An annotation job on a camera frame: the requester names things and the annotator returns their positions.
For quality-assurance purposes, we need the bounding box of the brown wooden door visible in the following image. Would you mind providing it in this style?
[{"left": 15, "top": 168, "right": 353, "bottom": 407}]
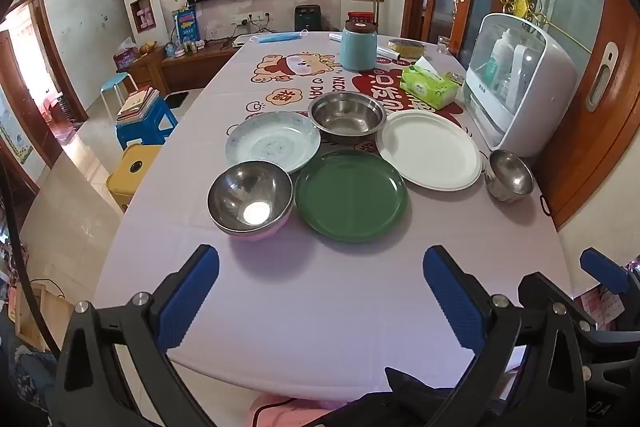
[{"left": 532, "top": 0, "right": 640, "bottom": 230}]

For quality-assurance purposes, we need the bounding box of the red tissue box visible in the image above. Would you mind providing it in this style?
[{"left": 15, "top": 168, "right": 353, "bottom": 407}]
[{"left": 114, "top": 38, "right": 140, "bottom": 70}]

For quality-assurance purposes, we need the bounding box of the wooden crate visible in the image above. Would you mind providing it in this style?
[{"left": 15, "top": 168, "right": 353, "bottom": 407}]
[{"left": 14, "top": 279, "right": 76, "bottom": 353}]

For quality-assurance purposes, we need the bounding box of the small ribbed steel bowl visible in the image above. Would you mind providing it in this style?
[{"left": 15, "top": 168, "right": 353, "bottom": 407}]
[{"left": 484, "top": 149, "right": 536, "bottom": 204}]

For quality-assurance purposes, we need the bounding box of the white plate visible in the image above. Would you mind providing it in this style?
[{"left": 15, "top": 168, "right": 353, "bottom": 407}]
[{"left": 376, "top": 109, "right": 483, "bottom": 192}]

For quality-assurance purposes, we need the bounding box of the blue printed board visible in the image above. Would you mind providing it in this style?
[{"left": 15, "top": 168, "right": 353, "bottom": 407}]
[{"left": 171, "top": 7, "right": 201, "bottom": 45}]

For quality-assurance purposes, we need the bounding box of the yellow plastic stool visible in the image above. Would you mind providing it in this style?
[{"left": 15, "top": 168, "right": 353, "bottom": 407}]
[{"left": 106, "top": 143, "right": 164, "bottom": 212}]

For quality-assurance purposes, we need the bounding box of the white sterilizer cabinet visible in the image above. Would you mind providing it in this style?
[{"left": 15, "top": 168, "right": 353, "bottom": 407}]
[{"left": 461, "top": 13, "right": 581, "bottom": 158}]

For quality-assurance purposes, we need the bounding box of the printed pink tablecloth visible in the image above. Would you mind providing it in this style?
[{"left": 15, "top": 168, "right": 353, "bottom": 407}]
[{"left": 95, "top": 31, "right": 571, "bottom": 400}]

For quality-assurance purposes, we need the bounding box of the pink-sided steel bowl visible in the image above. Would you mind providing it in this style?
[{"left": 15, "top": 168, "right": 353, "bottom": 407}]
[{"left": 207, "top": 160, "right": 294, "bottom": 242}]

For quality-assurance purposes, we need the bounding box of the green plate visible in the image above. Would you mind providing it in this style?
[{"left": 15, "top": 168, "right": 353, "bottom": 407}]
[{"left": 294, "top": 149, "right": 409, "bottom": 243}]

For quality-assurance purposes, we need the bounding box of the blue patterned porcelain plate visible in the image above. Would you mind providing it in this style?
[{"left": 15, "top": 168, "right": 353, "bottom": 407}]
[{"left": 225, "top": 111, "right": 322, "bottom": 175}]

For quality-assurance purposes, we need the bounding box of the stack of books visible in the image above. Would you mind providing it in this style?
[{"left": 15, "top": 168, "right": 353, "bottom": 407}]
[{"left": 116, "top": 86, "right": 161, "bottom": 124}]

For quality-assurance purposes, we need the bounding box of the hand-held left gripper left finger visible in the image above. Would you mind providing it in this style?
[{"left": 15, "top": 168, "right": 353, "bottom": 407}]
[{"left": 50, "top": 244, "right": 221, "bottom": 427}]

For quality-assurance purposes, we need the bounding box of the teal canister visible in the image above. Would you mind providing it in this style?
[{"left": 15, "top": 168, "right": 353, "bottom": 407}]
[{"left": 340, "top": 19, "right": 378, "bottom": 72}]

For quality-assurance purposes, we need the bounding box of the blue face mask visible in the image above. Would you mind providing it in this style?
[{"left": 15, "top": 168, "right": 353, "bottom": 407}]
[{"left": 250, "top": 31, "right": 307, "bottom": 45}]

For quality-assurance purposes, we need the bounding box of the black heater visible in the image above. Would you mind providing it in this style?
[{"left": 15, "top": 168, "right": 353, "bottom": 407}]
[{"left": 294, "top": 4, "right": 321, "bottom": 32}]

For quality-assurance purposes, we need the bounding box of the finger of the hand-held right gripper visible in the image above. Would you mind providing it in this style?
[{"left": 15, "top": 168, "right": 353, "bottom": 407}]
[
  {"left": 517, "top": 272, "right": 601, "bottom": 338},
  {"left": 580, "top": 247, "right": 640, "bottom": 303}
]

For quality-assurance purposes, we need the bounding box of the large steel bowl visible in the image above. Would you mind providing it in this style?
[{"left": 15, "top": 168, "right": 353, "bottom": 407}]
[{"left": 307, "top": 91, "right": 388, "bottom": 145}]

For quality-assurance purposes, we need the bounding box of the green tissue pack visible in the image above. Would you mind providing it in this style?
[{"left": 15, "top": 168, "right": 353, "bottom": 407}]
[{"left": 399, "top": 57, "right": 458, "bottom": 110}]

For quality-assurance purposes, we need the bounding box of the dish with yellow contents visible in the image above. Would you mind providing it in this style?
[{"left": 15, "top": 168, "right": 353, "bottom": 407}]
[{"left": 387, "top": 38, "right": 426, "bottom": 59}]

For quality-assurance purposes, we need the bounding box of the wooden television cabinet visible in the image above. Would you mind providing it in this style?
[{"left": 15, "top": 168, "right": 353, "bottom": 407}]
[{"left": 116, "top": 38, "right": 251, "bottom": 95}]

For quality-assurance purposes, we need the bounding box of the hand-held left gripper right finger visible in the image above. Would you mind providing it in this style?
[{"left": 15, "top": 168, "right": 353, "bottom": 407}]
[{"left": 423, "top": 245, "right": 587, "bottom": 427}]

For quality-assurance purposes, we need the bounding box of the blue plastic stool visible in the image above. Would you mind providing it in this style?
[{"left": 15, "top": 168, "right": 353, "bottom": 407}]
[{"left": 116, "top": 97, "right": 179, "bottom": 151}]

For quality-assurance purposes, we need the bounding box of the person's dark clothing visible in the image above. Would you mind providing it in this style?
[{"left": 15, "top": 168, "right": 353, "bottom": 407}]
[{"left": 300, "top": 367, "right": 521, "bottom": 427}]

